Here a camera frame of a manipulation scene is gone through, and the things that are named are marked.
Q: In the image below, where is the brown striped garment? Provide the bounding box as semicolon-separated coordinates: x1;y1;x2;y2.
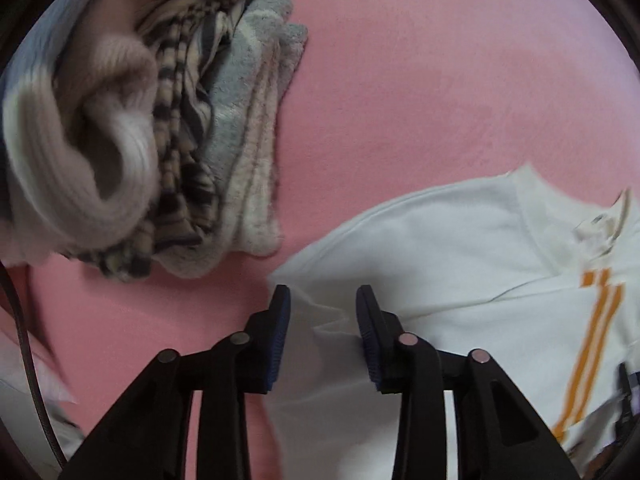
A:
65;0;263;282

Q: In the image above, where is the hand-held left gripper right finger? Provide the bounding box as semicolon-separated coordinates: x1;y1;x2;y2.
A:
355;284;583;480

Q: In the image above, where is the black cable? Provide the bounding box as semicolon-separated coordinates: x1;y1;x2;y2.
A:
0;260;68;467

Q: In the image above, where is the pink bed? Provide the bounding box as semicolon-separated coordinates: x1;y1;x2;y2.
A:
25;0;640;480

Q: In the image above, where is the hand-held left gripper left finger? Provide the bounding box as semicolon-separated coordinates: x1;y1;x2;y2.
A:
60;284;292;480

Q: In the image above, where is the white printed sweatshirt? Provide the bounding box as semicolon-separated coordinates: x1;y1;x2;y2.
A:
265;162;640;480

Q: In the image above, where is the white blue knit sweater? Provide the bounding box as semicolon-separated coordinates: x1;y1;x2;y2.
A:
0;0;163;266

